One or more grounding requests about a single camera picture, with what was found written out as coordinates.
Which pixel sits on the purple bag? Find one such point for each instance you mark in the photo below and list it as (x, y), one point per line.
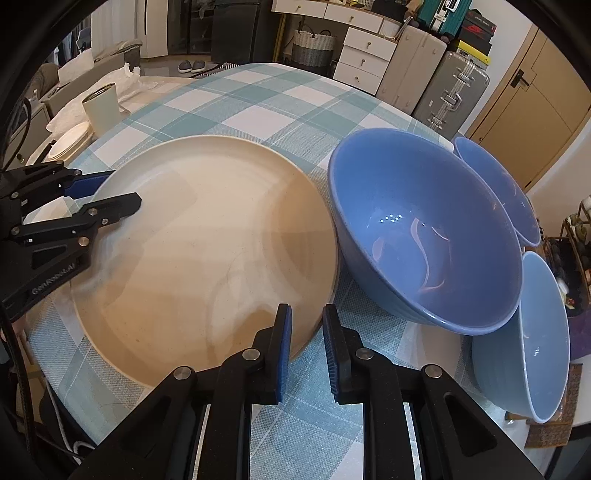
(581, 332)

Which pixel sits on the grey sofa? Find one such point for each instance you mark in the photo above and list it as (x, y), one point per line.
(115, 53)

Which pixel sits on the woven laundry basket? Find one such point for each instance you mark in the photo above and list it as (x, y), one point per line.
(314, 48)

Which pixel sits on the black red shoe box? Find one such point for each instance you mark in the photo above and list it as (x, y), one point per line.
(480, 25)

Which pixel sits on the beige suitcase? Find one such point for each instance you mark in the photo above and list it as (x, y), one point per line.
(411, 69)

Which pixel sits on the tan wooden door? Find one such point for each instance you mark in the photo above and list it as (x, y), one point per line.
(545, 115)

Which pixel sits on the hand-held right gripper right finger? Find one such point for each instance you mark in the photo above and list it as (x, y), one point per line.
(330, 360)

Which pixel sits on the stack of white dishes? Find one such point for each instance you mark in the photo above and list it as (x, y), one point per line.
(69, 141)

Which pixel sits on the dark glass cabinet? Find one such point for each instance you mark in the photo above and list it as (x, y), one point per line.
(189, 27)

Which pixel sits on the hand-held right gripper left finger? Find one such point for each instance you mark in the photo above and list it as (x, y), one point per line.
(284, 355)

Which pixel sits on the teal suitcase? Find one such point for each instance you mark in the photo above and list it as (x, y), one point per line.
(438, 14)

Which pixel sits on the white plastic bag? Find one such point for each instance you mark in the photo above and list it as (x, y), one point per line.
(69, 115)

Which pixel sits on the gold metal shoe rack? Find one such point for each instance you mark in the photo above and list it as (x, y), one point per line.
(567, 230)

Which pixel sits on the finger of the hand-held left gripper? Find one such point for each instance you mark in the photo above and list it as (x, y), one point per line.
(111, 207)
(87, 183)

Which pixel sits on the white vanity desk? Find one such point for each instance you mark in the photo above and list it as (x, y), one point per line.
(364, 60)

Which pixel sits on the silver suitcase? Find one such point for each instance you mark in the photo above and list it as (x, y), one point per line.
(452, 87)

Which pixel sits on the cream plate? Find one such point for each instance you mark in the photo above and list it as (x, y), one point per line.
(207, 258)

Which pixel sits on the dark grey fridge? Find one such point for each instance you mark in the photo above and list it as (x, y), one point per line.
(240, 27)

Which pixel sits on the brown patterned box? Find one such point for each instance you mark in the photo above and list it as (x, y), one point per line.
(554, 429)

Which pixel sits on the black white patterned rug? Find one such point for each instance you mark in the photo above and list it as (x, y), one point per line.
(221, 67)

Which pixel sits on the shoe rack with shoes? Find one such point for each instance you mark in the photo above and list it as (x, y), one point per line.
(561, 258)

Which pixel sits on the yellow black shoe box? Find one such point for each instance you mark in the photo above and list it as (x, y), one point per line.
(471, 54)

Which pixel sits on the blue bowl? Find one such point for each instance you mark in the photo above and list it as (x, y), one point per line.
(415, 221)
(531, 350)
(503, 189)

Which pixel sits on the white thermos cup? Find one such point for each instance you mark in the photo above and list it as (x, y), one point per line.
(104, 115)

